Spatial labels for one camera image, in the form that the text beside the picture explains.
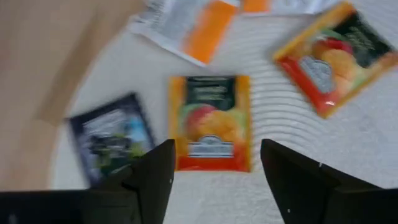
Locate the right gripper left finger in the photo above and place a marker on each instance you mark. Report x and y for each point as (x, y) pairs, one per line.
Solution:
(93, 208)

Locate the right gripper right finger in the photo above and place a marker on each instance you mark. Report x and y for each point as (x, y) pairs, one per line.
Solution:
(326, 199)

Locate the Ahmad blackcurrant tea packet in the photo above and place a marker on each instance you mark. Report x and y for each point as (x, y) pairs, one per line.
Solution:
(109, 137)

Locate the Ahmad mango tea packet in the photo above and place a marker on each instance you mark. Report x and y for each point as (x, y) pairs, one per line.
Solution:
(213, 124)
(335, 62)

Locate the white orange Tazo tea packet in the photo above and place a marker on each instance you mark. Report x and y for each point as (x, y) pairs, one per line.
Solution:
(199, 34)
(255, 4)

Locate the round white plate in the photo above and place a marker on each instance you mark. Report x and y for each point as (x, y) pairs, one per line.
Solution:
(280, 124)

